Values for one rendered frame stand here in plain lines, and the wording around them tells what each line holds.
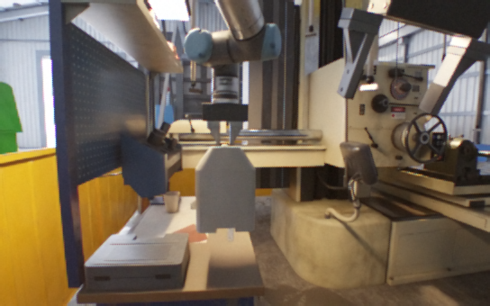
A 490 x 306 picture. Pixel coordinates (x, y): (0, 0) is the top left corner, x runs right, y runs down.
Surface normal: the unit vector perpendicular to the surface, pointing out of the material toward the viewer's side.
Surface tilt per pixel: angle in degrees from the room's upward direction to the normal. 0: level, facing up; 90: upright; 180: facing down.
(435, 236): 90
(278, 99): 90
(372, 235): 90
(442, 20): 113
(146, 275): 90
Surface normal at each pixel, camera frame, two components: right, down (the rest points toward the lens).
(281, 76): 0.17, 0.11
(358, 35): 0.05, 0.50
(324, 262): -0.45, 0.10
